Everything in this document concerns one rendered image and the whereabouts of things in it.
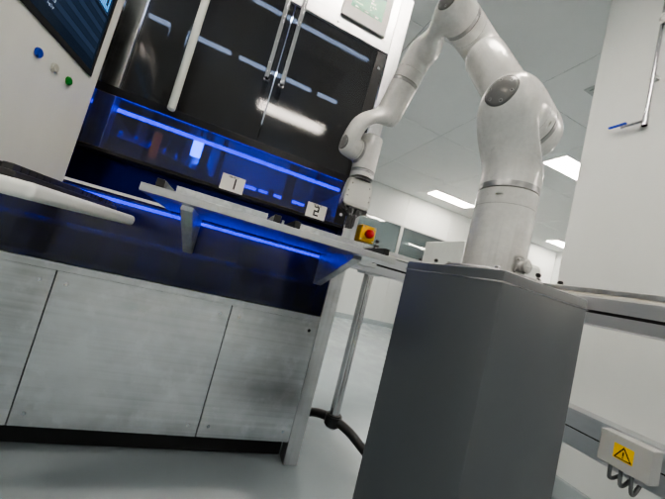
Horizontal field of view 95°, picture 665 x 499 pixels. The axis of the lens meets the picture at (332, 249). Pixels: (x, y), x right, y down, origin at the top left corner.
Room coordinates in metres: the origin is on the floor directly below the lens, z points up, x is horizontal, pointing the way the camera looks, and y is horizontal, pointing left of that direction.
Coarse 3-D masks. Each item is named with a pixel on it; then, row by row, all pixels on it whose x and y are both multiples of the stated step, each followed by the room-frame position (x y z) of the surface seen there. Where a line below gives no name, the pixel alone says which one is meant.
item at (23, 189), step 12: (0, 180) 0.49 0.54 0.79; (12, 180) 0.49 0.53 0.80; (24, 180) 0.50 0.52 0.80; (0, 192) 0.49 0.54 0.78; (12, 192) 0.49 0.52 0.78; (24, 192) 0.49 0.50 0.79; (36, 192) 0.50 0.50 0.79; (48, 192) 0.53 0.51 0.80; (60, 192) 0.57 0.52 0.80; (48, 204) 0.55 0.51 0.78; (60, 204) 0.58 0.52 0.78; (72, 204) 0.61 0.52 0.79; (84, 204) 0.65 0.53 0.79; (96, 204) 0.70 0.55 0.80; (96, 216) 0.72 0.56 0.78; (108, 216) 0.76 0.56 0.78; (120, 216) 0.82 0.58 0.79; (132, 216) 0.91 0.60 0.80
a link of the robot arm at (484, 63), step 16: (480, 16) 0.76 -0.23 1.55; (480, 32) 0.78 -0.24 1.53; (496, 32) 0.80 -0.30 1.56; (464, 48) 0.82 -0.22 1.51; (480, 48) 0.71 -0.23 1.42; (496, 48) 0.69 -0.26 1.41; (480, 64) 0.71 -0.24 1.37; (496, 64) 0.68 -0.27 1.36; (512, 64) 0.67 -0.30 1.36; (480, 80) 0.71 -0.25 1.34; (560, 128) 0.63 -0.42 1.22; (544, 144) 0.64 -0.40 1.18
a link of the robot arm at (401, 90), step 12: (396, 84) 0.94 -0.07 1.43; (408, 84) 0.93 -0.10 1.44; (384, 96) 0.97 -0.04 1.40; (396, 96) 0.94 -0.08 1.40; (408, 96) 0.95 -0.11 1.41; (384, 108) 0.96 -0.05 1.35; (396, 108) 0.96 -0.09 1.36; (360, 120) 0.94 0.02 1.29; (372, 120) 0.94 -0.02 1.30; (384, 120) 0.96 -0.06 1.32; (396, 120) 0.98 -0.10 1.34; (348, 132) 0.96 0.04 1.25; (360, 132) 0.95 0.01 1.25; (348, 144) 0.96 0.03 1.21; (360, 144) 0.97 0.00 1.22; (348, 156) 1.00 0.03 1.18
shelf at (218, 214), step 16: (144, 192) 0.72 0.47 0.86; (160, 192) 0.71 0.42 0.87; (176, 192) 0.72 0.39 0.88; (176, 208) 0.93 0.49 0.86; (208, 208) 0.74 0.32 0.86; (224, 208) 0.76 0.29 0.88; (224, 224) 1.07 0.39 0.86; (240, 224) 0.90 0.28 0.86; (256, 224) 0.79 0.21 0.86; (272, 224) 0.80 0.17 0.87; (288, 240) 1.03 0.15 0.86; (304, 240) 0.88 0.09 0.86; (320, 240) 0.84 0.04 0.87; (368, 256) 0.89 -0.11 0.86; (384, 256) 0.91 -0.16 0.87
